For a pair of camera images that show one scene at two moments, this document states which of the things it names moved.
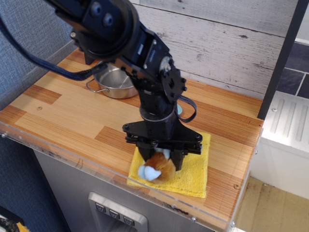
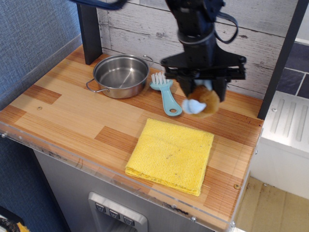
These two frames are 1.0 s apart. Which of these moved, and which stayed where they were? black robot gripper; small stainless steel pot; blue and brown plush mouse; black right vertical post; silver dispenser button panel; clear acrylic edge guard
Moved: blue and brown plush mouse; black robot gripper
Stayed: black right vertical post; small stainless steel pot; clear acrylic edge guard; silver dispenser button panel
